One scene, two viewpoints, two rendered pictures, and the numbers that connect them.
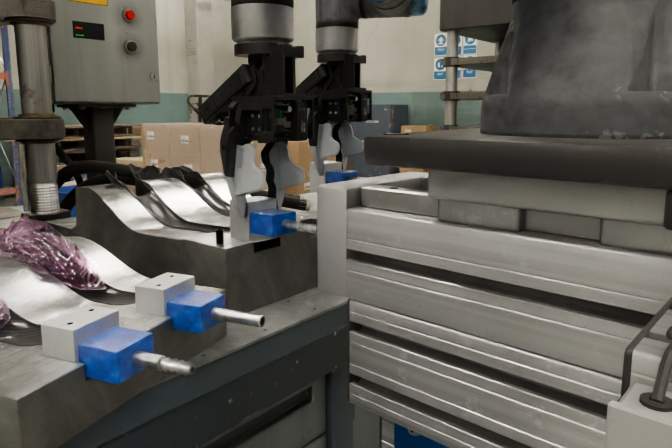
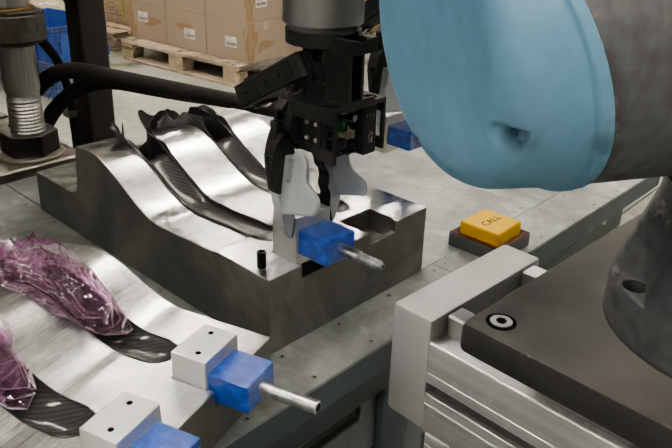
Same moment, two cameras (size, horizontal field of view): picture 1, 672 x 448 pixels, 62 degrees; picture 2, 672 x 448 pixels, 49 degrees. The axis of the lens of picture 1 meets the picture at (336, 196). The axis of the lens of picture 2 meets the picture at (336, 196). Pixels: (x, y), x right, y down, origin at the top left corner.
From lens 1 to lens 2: 21 cm
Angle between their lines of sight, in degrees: 15
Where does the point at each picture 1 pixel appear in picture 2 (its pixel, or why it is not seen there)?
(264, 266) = (313, 289)
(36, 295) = (58, 350)
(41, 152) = (19, 58)
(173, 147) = not seen: outside the picture
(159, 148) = not seen: outside the picture
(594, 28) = not seen: outside the picture
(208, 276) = (247, 302)
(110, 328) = (152, 426)
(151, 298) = (190, 369)
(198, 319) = (245, 400)
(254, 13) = not seen: outside the picture
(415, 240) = (510, 409)
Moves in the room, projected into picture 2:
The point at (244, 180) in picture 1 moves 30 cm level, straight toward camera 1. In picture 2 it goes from (293, 199) to (316, 398)
